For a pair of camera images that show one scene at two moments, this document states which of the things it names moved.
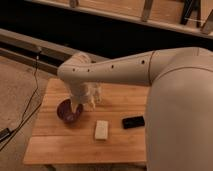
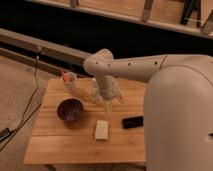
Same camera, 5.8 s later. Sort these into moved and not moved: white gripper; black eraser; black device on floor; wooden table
Moved: white gripper
Not moved: wooden table; black eraser; black device on floor
